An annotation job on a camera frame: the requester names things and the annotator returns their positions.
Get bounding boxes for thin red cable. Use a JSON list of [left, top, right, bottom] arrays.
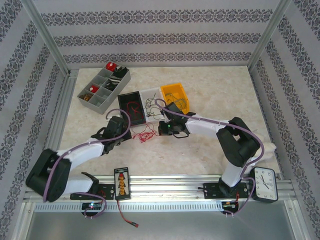
[[124, 99, 141, 118], [131, 123, 161, 144]]

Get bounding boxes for black plastic bin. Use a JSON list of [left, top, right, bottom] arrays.
[[117, 91, 147, 127]]

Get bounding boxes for grey compartment organizer tray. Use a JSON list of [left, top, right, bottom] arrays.
[[77, 62, 132, 115]]

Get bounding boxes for yellow plastic bin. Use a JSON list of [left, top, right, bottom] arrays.
[[159, 82, 191, 115]]

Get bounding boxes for white plastic bin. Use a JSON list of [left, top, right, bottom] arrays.
[[139, 87, 167, 123]]

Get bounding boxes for black and white striped cloth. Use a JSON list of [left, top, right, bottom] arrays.
[[104, 76, 122, 90]]

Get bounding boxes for black board with orange label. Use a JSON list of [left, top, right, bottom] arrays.
[[113, 166, 132, 201]]

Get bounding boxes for black fabric item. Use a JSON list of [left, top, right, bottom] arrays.
[[111, 66, 127, 77]]

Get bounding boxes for small black control board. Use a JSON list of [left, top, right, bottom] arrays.
[[81, 202, 104, 211], [221, 201, 239, 211]]

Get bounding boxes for red lead with connector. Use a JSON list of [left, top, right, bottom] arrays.
[[116, 199, 140, 229]]

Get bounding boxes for black alarm clock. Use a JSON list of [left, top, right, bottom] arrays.
[[250, 166, 279, 203]]

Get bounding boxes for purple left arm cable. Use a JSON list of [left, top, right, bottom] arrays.
[[42, 108, 132, 220]]

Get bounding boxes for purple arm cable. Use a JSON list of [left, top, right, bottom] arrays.
[[42, 108, 132, 220], [154, 98, 266, 218]]

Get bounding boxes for aluminium side rail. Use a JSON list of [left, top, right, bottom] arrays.
[[44, 71, 80, 156]]

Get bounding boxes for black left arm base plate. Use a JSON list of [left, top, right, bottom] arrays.
[[69, 183, 116, 201]]

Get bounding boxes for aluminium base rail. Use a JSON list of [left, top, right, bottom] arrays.
[[23, 174, 293, 203]]

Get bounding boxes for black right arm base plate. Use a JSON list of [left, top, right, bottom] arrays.
[[197, 182, 251, 200]]

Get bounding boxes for perforated metal cable duct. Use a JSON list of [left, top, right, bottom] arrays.
[[34, 201, 223, 212]]

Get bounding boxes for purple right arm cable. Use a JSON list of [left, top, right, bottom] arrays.
[[154, 98, 266, 218]]

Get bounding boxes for aluminium frame post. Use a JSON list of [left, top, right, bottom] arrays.
[[21, 0, 73, 76], [247, 0, 292, 73]]

